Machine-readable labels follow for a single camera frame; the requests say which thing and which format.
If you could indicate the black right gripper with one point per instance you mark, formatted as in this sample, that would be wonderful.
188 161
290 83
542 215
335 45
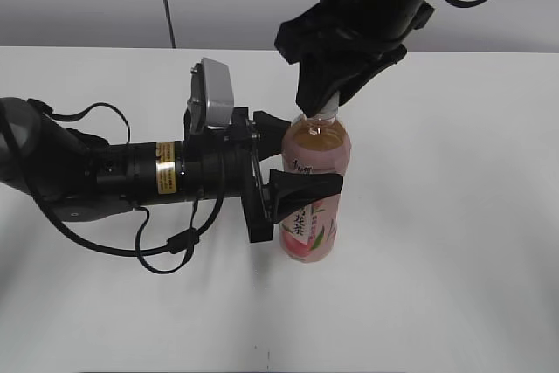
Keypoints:
341 47

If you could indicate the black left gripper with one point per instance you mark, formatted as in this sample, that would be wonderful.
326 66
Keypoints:
224 162

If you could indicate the pink peach tea bottle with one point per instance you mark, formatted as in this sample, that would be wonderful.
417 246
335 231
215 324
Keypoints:
316 150

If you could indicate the white bottle cap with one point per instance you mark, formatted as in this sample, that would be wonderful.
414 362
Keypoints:
330 109

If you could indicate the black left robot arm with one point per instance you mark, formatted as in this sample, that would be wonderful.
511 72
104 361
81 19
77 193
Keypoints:
84 178

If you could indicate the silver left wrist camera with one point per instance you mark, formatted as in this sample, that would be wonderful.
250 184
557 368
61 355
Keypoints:
211 100

